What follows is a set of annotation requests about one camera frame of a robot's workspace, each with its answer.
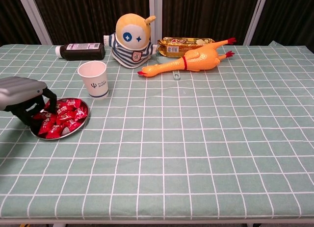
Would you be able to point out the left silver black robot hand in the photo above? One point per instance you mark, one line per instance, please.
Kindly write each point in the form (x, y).
(22, 92)

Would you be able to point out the red candy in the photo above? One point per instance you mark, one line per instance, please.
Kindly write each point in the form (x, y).
(49, 116)
(54, 132)
(72, 124)
(46, 125)
(71, 102)
(62, 109)
(81, 113)
(47, 105)
(65, 117)

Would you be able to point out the metal bowl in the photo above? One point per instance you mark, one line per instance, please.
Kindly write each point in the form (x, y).
(73, 133)

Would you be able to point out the dark bottle with white cap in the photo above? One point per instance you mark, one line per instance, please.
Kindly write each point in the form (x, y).
(81, 53)

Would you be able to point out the white paper cup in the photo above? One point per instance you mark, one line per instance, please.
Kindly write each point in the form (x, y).
(95, 84)

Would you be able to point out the yellow plush doll striped shirt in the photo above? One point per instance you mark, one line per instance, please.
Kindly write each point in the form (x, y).
(132, 28)

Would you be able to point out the green checkered tablecloth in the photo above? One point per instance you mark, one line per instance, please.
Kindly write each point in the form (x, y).
(171, 138)

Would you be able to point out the gold biscuit package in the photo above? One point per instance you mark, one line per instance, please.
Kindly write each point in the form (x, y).
(176, 44)

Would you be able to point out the yellow rubber chicken toy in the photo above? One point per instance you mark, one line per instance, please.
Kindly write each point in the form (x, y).
(198, 59)

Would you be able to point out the grey partition frame post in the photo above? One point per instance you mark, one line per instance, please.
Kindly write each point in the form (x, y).
(155, 6)
(255, 16)
(34, 16)

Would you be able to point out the white table frame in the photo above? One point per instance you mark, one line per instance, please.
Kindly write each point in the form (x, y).
(157, 221)

